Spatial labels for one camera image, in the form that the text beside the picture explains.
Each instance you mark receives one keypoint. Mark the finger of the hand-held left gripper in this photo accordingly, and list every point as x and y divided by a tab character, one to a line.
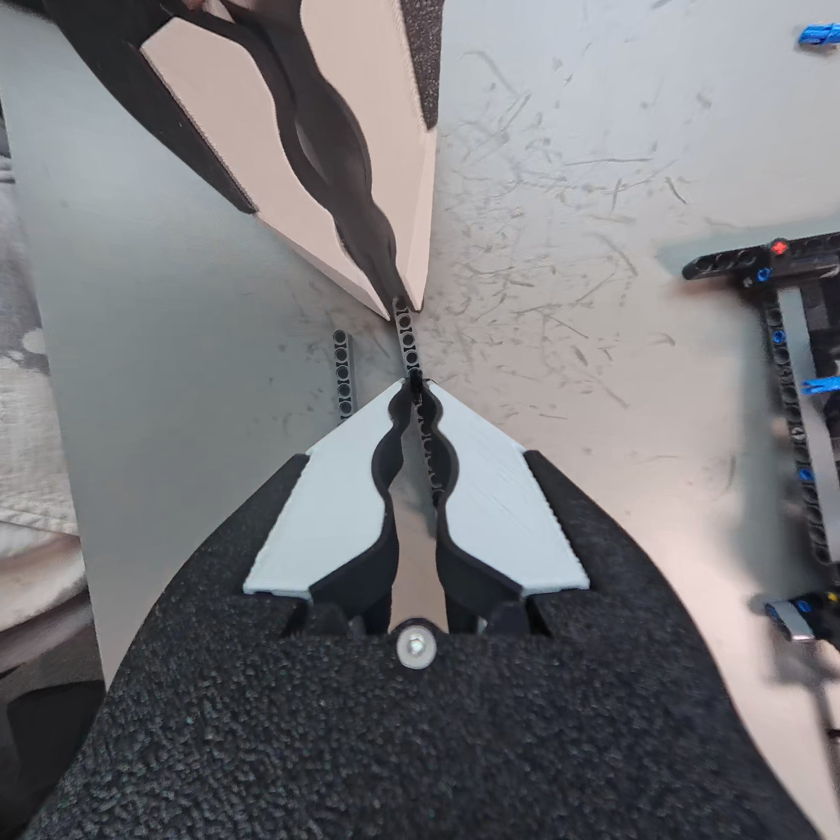
380	79
223	111

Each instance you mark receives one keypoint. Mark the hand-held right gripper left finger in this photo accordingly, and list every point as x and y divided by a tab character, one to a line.
315	525

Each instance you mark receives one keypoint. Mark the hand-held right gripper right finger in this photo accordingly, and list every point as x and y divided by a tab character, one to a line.
512	525

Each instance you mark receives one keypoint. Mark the long grey beam with pins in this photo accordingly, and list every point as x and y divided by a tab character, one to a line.
343	374

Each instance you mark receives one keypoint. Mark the long grey perforated beam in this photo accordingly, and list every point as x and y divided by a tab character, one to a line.
407	341

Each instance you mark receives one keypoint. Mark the toy truck chassis assembly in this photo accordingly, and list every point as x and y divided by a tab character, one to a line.
794	407

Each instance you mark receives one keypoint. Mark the blue connector pin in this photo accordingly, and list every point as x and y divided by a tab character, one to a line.
820	34

